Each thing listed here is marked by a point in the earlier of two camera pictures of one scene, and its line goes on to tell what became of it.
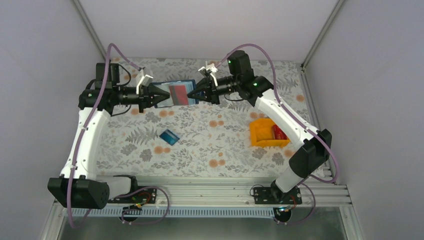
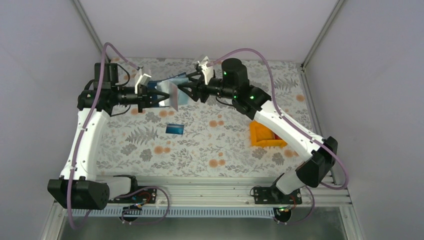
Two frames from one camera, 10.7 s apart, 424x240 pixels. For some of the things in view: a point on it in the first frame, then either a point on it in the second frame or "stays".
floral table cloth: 206,140 stays
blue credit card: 169,137 → 175,128
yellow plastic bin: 261,134 stays
